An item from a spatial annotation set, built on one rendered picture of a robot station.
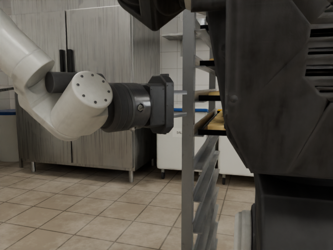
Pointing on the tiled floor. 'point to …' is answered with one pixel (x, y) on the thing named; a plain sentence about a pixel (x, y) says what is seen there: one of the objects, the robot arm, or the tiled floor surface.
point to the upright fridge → (104, 149)
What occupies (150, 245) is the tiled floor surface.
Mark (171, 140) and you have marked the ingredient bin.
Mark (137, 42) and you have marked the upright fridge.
